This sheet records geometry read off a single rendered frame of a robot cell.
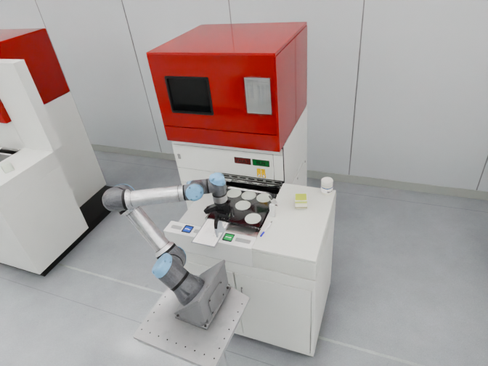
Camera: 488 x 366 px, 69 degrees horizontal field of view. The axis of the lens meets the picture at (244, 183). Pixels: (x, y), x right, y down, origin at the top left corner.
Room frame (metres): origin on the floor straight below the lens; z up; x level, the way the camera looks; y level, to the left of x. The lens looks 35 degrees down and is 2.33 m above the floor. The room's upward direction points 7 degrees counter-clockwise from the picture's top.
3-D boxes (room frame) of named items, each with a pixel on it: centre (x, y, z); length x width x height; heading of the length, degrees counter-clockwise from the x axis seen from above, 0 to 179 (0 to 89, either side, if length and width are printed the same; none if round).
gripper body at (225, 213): (1.47, 0.12, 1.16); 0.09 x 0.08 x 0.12; 65
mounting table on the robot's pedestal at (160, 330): (1.11, 0.31, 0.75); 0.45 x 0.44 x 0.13; 152
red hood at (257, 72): (2.39, -0.03, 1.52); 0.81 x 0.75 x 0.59; 65
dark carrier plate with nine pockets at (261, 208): (1.82, 0.02, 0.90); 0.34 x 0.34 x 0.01; 65
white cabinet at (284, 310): (1.69, -0.01, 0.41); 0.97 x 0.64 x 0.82; 65
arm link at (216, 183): (1.47, 0.13, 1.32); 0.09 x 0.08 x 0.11; 90
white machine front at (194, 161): (2.10, 0.10, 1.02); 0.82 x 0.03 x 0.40; 65
